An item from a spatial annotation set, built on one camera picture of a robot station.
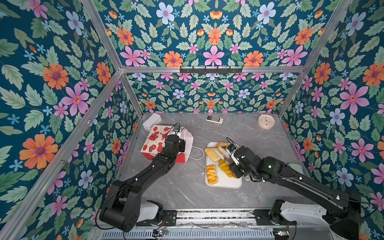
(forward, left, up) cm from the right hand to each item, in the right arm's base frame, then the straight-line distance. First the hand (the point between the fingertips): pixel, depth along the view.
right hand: (231, 163), depth 75 cm
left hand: (+18, +27, +2) cm, 33 cm away
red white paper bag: (+16, +44, -4) cm, 47 cm away
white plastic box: (+43, +52, -12) cm, 68 cm away
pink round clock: (+41, -33, -13) cm, 54 cm away
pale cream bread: (+14, +10, -12) cm, 21 cm away
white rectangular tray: (-2, +3, -19) cm, 19 cm away
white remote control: (+44, +6, -14) cm, 47 cm away
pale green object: (+4, -41, -14) cm, 44 cm away
